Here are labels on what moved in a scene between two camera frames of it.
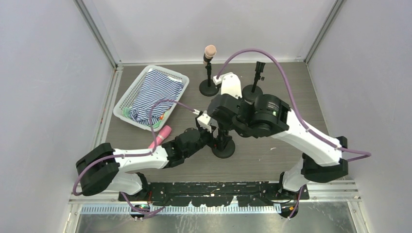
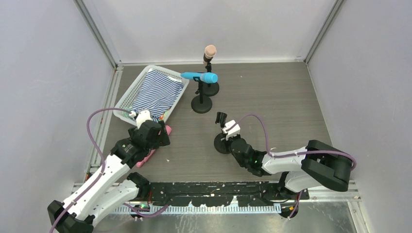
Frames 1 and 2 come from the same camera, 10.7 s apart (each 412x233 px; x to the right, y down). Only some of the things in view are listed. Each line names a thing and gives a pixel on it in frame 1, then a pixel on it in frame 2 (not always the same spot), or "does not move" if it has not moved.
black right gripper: x=217 y=109 → x=223 y=124
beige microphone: x=210 y=51 does not move
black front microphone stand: x=225 y=146 → x=200 y=104
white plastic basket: x=129 y=95 does not move
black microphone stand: x=250 y=91 → x=222 y=145
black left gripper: x=212 y=135 → x=159 y=134
